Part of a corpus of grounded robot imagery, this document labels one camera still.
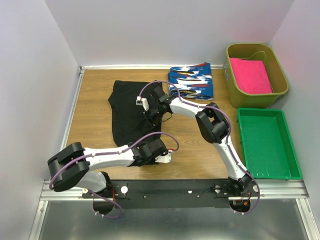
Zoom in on blue white red patterned pants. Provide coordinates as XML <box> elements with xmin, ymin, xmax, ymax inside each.
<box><xmin>168</xmin><ymin>62</ymin><xmax>214</xmax><ymax>101</ymax></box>

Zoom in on pink folded cloth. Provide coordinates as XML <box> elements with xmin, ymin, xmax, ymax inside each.
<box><xmin>229</xmin><ymin>57</ymin><xmax>273</xmax><ymax>95</ymax></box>

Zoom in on green plastic tray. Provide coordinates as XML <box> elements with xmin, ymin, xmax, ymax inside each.
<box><xmin>237</xmin><ymin>107</ymin><xmax>303</xmax><ymax>180</ymax></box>

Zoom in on olive green plastic bin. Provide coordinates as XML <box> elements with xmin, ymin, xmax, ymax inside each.
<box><xmin>223</xmin><ymin>43</ymin><xmax>289</xmax><ymax>108</ymax></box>

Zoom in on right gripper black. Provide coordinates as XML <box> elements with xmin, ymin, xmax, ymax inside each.
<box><xmin>140</xmin><ymin>105</ymin><xmax>164</xmax><ymax>135</ymax></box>

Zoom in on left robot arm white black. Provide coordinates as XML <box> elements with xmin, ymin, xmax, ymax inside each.
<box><xmin>47</xmin><ymin>139</ymin><xmax>172</xmax><ymax>198</ymax></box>

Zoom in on black garment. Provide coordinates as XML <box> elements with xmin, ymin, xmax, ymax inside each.
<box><xmin>107</xmin><ymin>79</ymin><xmax>173</xmax><ymax>166</ymax></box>

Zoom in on aluminium frame rail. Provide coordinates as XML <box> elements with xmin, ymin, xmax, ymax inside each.
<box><xmin>30</xmin><ymin>180</ymin><xmax>317</xmax><ymax>240</ymax></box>

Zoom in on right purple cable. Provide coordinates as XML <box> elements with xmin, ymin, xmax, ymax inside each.
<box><xmin>136</xmin><ymin>80</ymin><xmax>261</xmax><ymax>216</ymax></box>

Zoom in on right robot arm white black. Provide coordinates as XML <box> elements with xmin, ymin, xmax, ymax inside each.
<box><xmin>136</xmin><ymin>87</ymin><xmax>253</xmax><ymax>196</ymax></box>

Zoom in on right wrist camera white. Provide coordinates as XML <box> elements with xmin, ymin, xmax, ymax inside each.
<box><xmin>135</xmin><ymin>96</ymin><xmax>150</xmax><ymax>111</ymax></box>

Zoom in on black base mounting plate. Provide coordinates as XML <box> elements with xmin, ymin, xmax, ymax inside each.
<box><xmin>82</xmin><ymin>179</ymin><xmax>258</xmax><ymax>214</ymax></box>

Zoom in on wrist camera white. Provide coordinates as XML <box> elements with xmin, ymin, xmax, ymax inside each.
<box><xmin>155</xmin><ymin>151</ymin><xmax>172</xmax><ymax>164</ymax></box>
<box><xmin>135</xmin><ymin>96</ymin><xmax>150</xmax><ymax>111</ymax></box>

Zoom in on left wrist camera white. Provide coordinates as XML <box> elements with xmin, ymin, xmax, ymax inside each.
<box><xmin>155</xmin><ymin>151</ymin><xmax>172</xmax><ymax>164</ymax></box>

